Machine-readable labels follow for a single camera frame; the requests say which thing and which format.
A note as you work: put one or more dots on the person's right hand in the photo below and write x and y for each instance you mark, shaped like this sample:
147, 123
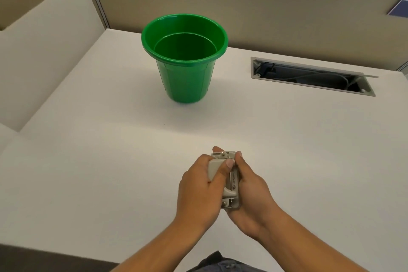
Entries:
255, 200

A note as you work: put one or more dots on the person's left hand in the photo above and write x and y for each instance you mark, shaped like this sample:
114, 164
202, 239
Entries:
194, 190

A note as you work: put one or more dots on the person's left thumb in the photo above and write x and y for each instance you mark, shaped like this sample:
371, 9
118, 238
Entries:
223, 174

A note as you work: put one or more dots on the person's right thumb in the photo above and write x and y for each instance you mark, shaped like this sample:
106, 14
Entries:
243, 166

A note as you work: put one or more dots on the grey hole punch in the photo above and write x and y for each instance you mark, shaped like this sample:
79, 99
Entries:
234, 193

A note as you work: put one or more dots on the person's left forearm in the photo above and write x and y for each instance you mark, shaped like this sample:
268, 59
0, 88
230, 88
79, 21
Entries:
169, 246

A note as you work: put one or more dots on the person's right forearm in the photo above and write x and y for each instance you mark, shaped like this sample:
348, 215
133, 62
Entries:
306, 246

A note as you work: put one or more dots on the grey trousers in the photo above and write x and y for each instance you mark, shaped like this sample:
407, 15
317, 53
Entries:
220, 263

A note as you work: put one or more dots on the green plastic bucket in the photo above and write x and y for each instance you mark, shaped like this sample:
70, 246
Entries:
185, 71

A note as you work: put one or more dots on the cream side divider panel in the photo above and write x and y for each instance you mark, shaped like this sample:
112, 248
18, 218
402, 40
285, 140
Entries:
47, 58

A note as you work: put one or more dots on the blue board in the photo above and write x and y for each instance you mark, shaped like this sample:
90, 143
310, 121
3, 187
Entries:
399, 7

